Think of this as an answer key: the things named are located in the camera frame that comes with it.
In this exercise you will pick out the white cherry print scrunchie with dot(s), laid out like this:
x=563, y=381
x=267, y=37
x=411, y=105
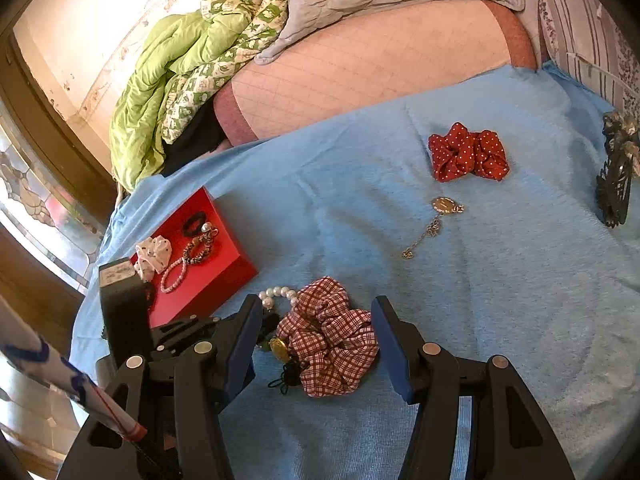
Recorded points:
x=152, y=255

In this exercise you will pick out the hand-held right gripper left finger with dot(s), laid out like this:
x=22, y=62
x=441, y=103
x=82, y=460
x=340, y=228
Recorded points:
x=241, y=360

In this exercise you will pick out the black hair clip silver flower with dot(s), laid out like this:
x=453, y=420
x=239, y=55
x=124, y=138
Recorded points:
x=617, y=185

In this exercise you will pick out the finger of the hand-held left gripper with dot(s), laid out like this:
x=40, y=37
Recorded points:
x=180, y=330

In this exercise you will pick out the round gold pendant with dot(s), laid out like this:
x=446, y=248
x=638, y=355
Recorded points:
x=279, y=349

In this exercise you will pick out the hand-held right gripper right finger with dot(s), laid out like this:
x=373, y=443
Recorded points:
x=395, y=360

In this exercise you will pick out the black scrunchie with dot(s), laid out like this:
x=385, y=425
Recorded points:
x=187, y=225

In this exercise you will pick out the red plaid scrunchie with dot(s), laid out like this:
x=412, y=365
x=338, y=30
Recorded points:
x=330, y=340

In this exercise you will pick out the pink quilted cushion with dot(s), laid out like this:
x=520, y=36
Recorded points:
x=375, y=70

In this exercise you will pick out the striped floral pillow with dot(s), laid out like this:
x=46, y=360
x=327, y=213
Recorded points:
x=585, y=25

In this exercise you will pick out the green quilt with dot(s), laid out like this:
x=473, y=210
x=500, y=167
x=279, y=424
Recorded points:
x=150, y=110

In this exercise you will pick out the red polka dot scrunchie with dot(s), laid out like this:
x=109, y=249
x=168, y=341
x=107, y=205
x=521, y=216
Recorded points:
x=465, y=155

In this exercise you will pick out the black cloth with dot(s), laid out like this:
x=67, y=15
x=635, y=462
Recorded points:
x=195, y=135

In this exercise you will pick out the red box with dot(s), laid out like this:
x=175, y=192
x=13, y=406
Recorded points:
x=215, y=275

